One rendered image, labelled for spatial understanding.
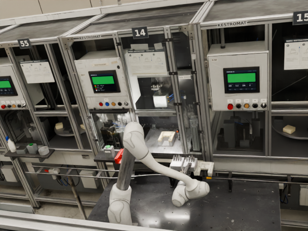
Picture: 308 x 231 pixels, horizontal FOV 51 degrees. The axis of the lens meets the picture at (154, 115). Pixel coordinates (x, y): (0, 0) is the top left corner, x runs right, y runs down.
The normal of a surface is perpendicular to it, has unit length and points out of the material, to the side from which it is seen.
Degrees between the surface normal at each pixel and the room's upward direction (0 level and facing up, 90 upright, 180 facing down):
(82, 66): 90
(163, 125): 90
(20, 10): 90
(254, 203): 0
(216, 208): 0
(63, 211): 0
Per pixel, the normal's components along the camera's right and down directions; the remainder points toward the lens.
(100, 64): -0.29, 0.50
